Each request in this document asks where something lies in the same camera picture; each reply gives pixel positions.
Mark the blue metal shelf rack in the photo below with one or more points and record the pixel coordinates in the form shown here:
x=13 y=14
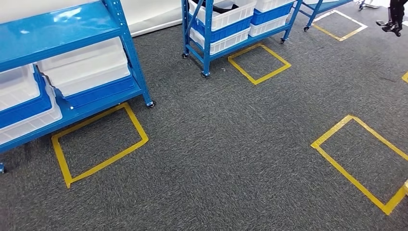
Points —
x=207 y=41
x=325 y=5
x=47 y=28

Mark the black plastic part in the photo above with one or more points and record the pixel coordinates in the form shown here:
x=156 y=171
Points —
x=226 y=6

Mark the blue plastic bin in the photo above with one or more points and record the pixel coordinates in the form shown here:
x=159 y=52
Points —
x=223 y=32
x=102 y=92
x=25 y=111
x=271 y=16

